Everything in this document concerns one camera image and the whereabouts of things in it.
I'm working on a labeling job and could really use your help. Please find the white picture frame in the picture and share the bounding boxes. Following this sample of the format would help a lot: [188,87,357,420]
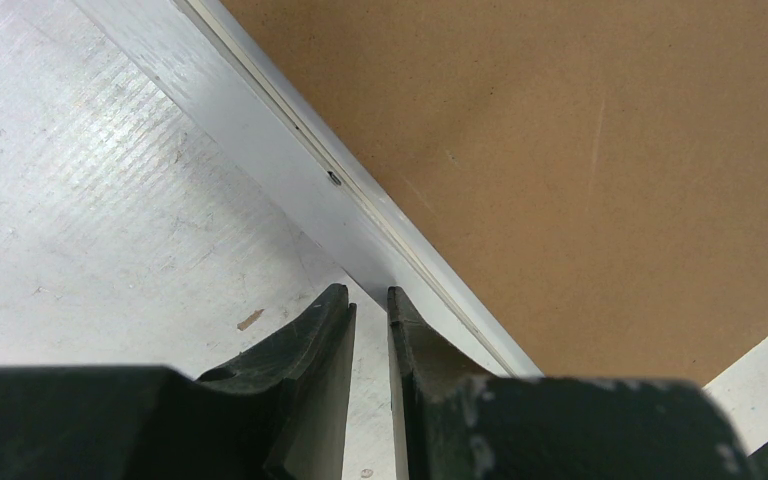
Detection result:
[80,1,768,451]

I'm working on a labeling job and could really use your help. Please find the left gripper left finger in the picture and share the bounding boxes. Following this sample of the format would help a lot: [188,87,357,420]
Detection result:
[0,284,356,479]

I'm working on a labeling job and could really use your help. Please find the white brown backing board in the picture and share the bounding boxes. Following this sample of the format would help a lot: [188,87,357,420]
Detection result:
[227,1,768,384]

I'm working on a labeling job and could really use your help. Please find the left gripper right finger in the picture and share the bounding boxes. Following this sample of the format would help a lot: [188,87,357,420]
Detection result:
[387,287,759,479]

